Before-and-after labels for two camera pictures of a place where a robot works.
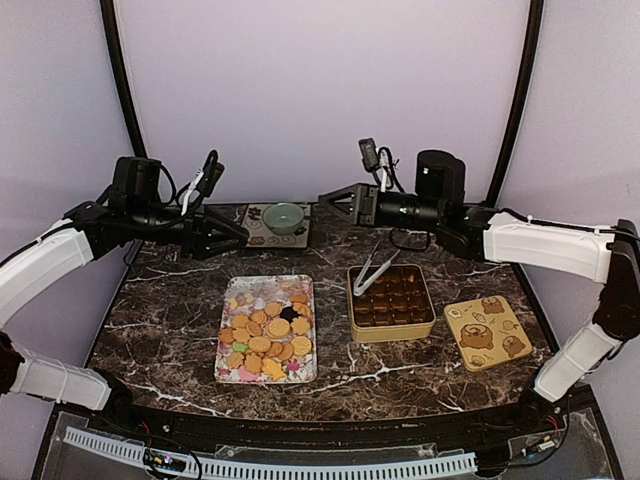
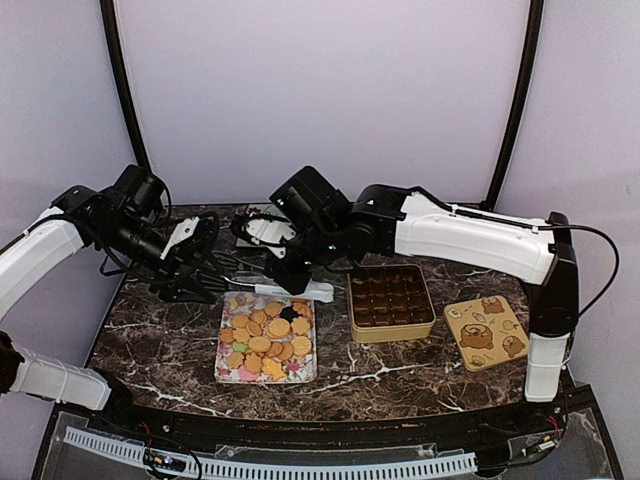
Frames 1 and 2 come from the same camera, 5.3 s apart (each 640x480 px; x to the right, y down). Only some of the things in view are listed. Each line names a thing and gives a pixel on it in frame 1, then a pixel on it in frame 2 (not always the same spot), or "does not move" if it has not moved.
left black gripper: x=196 y=243 → x=182 y=253
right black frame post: x=535 y=28 does not move
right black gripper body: x=372 y=191 → x=296 y=279
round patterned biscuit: x=278 y=328 does not move
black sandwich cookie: x=289 y=314 does not move
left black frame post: x=108 y=11 does not move
